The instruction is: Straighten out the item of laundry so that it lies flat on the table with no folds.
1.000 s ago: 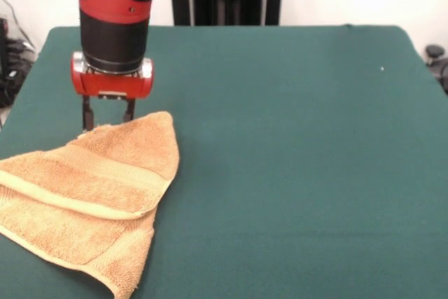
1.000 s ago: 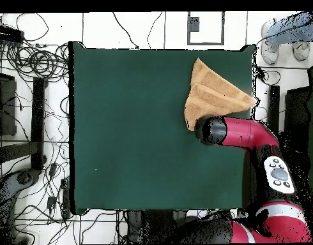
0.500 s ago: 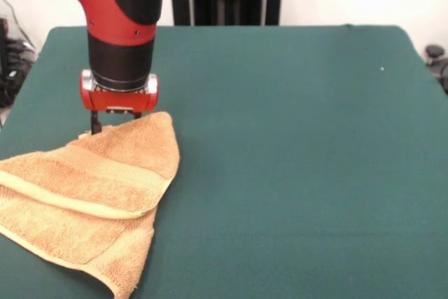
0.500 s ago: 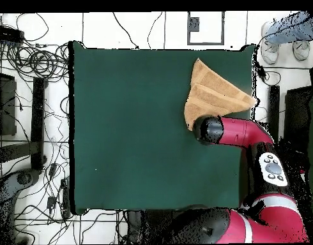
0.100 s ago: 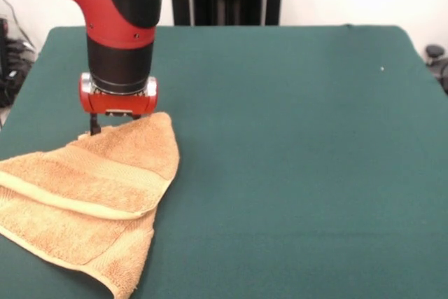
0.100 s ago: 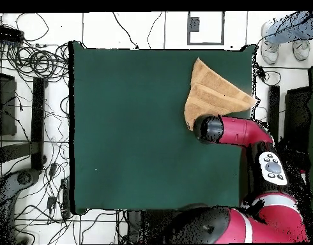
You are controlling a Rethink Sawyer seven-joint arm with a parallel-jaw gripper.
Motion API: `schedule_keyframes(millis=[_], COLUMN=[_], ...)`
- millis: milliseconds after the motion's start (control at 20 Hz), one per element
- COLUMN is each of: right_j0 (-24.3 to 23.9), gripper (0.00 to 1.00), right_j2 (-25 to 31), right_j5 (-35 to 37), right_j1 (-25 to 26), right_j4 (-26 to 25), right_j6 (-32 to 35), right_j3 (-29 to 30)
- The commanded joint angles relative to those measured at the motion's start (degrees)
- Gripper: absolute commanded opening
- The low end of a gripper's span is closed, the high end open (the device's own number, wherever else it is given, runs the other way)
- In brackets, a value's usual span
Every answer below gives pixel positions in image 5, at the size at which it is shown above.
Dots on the tan terry towel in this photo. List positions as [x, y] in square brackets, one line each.
[87, 190]

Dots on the dark green table cloth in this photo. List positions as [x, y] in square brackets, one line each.
[297, 155]

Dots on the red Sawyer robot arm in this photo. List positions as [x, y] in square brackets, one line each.
[119, 33]

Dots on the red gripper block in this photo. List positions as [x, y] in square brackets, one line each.
[119, 103]

